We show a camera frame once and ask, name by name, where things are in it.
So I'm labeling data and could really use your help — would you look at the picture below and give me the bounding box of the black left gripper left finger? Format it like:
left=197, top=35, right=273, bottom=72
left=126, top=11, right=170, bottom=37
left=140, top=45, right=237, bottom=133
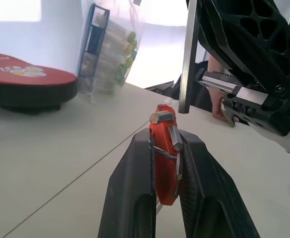
left=97, top=129, right=157, bottom=238

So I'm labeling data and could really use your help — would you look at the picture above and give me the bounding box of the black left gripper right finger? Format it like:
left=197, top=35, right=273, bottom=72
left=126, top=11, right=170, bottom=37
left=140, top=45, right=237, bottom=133
left=177, top=133, right=261, bottom=238

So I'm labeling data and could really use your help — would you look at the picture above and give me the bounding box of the red hex key holder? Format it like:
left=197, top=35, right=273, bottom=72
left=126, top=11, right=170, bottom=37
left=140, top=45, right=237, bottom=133
left=148, top=104, right=183, bottom=206

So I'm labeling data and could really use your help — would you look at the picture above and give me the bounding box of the silver hex key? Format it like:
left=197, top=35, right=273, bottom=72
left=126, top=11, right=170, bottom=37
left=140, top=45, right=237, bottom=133
left=178, top=0, right=200, bottom=115

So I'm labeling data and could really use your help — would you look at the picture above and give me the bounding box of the small hex key in holder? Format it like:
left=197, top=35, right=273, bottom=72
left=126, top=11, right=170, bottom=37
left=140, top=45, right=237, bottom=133
left=173, top=178, right=181, bottom=198

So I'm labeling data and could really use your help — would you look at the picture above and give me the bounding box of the medium hex key in holder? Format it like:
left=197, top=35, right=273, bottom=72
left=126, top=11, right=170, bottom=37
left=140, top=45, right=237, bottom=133
left=175, top=149, right=184, bottom=180

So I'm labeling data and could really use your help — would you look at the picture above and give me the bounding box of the thin hex key in holder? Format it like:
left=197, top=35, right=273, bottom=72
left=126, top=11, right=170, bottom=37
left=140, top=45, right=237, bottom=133
left=153, top=146, right=176, bottom=161

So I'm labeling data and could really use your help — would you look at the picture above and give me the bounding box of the large hex key in holder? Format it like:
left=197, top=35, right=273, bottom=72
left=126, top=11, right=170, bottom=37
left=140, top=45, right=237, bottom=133
left=168, top=125, right=183, bottom=152

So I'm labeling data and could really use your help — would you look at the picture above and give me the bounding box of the largest hex key in holder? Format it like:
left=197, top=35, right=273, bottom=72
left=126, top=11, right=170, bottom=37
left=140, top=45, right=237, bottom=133
left=150, top=111, right=176, bottom=124

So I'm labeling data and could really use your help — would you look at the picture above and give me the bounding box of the bystander bare hand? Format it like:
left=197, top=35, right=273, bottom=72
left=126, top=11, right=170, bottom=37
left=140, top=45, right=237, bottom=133
left=208, top=55, right=240, bottom=122

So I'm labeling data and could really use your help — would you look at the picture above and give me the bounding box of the clear plastic bag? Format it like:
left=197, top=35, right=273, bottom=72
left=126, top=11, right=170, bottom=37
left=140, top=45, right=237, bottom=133
left=76, top=0, right=146, bottom=100

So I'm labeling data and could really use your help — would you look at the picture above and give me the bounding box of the blue rack of tubes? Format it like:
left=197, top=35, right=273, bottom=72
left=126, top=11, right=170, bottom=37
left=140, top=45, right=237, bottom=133
left=78, top=3, right=138, bottom=95

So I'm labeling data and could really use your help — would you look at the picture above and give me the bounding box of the red heart-shaped flower box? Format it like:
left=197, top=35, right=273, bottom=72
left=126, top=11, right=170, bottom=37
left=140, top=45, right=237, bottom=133
left=0, top=52, right=79, bottom=115

